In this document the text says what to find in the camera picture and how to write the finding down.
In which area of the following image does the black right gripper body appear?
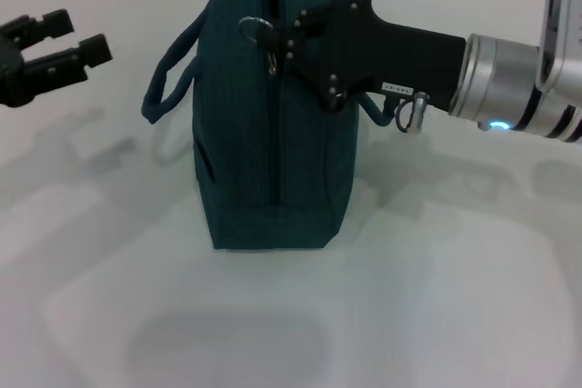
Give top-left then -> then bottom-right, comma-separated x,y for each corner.
324,0 -> 470,113

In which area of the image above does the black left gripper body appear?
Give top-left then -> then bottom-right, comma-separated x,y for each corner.
0,24 -> 38,110

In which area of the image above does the dark blue-green insulated lunch bag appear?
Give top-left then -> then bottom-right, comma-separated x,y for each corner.
141,0 -> 393,254

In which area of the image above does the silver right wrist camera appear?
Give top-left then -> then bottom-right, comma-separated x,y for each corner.
535,0 -> 582,108

